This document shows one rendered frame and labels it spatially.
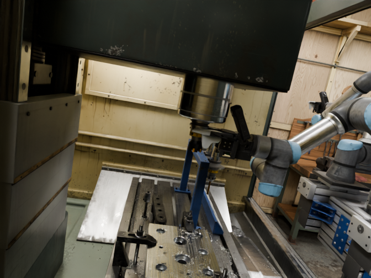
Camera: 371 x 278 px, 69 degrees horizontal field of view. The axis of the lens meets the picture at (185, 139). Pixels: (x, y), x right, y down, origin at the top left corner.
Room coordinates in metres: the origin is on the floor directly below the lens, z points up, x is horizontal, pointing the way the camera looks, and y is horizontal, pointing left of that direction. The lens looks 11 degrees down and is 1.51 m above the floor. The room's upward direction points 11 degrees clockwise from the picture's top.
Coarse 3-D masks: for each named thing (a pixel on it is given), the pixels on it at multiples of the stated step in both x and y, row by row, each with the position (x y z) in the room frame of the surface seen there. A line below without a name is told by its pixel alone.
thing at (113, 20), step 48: (48, 0) 0.66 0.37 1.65; (96, 0) 0.67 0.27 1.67; (144, 0) 0.69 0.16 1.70; (192, 0) 0.70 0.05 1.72; (240, 0) 0.72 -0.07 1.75; (288, 0) 0.73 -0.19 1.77; (96, 48) 0.67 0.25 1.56; (144, 48) 0.69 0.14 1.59; (192, 48) 0.70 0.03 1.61; (240, 48) 0.72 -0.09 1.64; (288, 48) 0.74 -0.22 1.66
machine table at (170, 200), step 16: (144, 192) 1.42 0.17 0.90; (160, 192) 1.46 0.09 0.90; (176, 192) 1.50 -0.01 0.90; (192, 192) 1.55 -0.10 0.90; (128, 208) 1.19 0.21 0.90; (176, 208) 1.29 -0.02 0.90; (128, 224) 1.05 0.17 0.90; (144, 224) 1.07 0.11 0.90; (176, 224) 1.18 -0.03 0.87; (208, 224) 1.18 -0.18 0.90; (224, 224) 1.21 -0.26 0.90; (224, 240) 1.08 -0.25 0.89; (112, 256) 0.83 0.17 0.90; (128, 256) 0.84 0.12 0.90; (144, 256) 0.86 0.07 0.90; (224, 256) 0.95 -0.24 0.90; (240, 256) 0.97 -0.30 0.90; (112, 272) 0.75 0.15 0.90; (240, 272) 0.87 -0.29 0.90
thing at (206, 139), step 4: (200, 128) 0.81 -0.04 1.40; (196, 132) 0.80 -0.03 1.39; (200, 132) 0.80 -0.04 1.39; (204, 132) 0.80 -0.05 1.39; (208, 132) 0.79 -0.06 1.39; (204, 136) 0.80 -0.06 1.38; (208, 136) 0.80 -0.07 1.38; (212, 136) 0.81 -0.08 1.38; (204, 140) 0.80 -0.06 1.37; (208, 140) 0.81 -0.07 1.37; (212, 140) 0.81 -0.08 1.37; (216, 140) 0.81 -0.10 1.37; (204, 144) 0.80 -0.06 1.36; (208, 144) 0.81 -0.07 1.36
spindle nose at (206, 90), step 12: (192, 84) 0.77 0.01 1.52; (204, 84) 0.76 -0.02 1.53; (216, 84) 0.76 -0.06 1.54; (228, 84) 0.78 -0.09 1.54; (180, 96) 0.81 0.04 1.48; (192, 96) 0.77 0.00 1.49; (204, 96) 0.76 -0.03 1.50; (216, 96) 0.76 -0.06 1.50; (228, 96) 0.79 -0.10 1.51; (180, 108) 0.79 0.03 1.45; (192, 108) 0.76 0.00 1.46; (204, 108) 0.76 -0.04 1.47; (216, 108) 0.77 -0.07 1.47; (228, 108) 0.81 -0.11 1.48; (204, 120) 0.76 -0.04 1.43; (216, 120) 0.77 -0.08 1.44
